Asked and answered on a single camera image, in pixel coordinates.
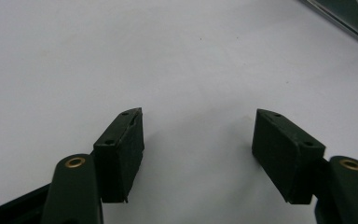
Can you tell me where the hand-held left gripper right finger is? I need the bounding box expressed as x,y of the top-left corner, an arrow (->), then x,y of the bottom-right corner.
251,108 -> 326,205

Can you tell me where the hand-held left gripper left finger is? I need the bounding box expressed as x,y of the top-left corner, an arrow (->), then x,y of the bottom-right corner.
91,107 -> 145,204

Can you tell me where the metal table edge rail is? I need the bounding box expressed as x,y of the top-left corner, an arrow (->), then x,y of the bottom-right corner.
297,0 -> 358,53

